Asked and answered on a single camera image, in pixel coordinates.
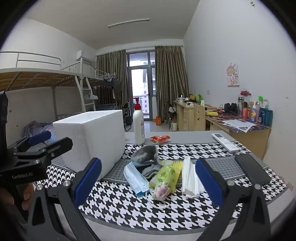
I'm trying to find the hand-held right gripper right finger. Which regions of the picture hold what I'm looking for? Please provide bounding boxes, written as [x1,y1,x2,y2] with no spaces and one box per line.
[195,158,271,241]

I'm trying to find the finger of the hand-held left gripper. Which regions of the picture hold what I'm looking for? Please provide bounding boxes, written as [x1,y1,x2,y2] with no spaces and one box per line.
[7,130,52,154]
[14,137,73,166]

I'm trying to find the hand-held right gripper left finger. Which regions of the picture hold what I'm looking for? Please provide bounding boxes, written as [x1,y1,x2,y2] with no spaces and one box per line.
[28,157,102,241]

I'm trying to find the white foam sheet bundle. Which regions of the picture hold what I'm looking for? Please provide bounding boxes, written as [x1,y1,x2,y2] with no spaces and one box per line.
[182,156,204,198]

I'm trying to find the yellow sponge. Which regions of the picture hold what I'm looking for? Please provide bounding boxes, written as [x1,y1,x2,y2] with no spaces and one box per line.
[171,161,185,186]

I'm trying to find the white foam box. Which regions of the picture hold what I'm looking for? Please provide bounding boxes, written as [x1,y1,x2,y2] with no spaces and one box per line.
[53,110,126,181]

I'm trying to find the yellow-green plastic packet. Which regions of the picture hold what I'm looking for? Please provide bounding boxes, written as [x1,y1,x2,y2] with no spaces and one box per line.
[149,165,181,200]

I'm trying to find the blue face mask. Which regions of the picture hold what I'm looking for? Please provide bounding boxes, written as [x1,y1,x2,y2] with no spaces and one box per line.
[124,161,172,210]

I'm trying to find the grey sock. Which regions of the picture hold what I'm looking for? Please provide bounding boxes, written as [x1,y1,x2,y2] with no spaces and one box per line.
[141,160,167,179]
[131,145,160,164]

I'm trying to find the person's left hand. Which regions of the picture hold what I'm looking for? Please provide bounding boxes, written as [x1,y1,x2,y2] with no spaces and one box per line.
[21,183,36,211]

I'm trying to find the houndstooth table mat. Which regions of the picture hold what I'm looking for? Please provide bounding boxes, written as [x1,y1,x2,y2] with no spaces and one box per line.
[35,143,288,231]

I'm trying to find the white remote control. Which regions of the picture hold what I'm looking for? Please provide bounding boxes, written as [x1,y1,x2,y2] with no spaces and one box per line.
[212,133,240,153]

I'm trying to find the black smartphone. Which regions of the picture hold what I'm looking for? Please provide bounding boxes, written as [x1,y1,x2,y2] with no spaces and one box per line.
[234,153,271,186]

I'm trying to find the white metal bunk bed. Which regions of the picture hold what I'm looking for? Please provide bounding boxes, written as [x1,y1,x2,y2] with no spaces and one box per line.
[0,51,96,130]
[80,56,121,112]

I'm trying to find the blue checked mattress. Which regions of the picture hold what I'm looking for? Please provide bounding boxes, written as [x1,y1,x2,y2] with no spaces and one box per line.
[96,103,118,111]

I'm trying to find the wooden desk with colourful mat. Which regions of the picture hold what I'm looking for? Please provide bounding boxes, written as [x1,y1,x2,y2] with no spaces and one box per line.
[205,111,271,160]

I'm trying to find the red snack packet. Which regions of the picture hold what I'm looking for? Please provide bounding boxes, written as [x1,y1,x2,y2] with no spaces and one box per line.
[150,135,171,144]

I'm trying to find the printed paper sheets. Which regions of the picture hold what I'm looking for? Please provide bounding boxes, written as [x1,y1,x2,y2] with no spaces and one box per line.
[222,119,257,133]

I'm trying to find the wooden chair with smiley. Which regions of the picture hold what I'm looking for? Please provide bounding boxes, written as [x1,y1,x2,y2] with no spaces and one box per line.
[194,103,206,131]

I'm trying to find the white pump bottle red cap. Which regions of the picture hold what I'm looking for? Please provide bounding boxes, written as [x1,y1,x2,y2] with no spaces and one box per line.
[129,97,145,145]

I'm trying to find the black folding chair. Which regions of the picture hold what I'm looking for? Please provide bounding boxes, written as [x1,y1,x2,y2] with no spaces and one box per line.
[122,102,133,131]

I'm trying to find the colourful desk mat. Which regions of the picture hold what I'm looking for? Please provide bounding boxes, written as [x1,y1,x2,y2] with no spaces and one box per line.
[207,111,271,133]

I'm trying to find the black bag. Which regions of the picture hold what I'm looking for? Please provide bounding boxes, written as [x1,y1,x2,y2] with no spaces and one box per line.
[224,103,238,115]

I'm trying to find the dark hanging clothes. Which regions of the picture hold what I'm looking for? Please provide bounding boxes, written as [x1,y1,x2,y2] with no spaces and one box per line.
[103,77,122,107]

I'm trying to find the dark steel thermos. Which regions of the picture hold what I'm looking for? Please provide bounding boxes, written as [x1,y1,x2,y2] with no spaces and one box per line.
[237,96,245,116]

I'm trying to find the blue paper bag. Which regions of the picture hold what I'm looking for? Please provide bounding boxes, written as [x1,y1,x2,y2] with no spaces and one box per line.
[259,107,273,127]

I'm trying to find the white air conditioner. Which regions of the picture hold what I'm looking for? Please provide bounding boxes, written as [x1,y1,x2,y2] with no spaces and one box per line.
[76,50,96,63]

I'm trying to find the brown curtain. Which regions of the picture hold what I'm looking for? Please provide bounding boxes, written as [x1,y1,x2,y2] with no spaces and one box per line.
[96,49,128,109]
[154,46,189,121]

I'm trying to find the glass balcony door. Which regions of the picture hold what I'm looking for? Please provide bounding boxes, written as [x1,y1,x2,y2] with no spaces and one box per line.
[126,51,156,121]

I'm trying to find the ceiling tube light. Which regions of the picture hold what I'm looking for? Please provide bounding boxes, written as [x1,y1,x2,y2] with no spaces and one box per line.
[108,19,149,28]

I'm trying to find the grey padded wall board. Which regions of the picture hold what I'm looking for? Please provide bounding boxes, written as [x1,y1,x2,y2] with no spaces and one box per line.
[5,88,56,145]

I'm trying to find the cartoon wall poster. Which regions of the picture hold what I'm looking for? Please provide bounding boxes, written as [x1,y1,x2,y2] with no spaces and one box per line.
[226,63,240,87]

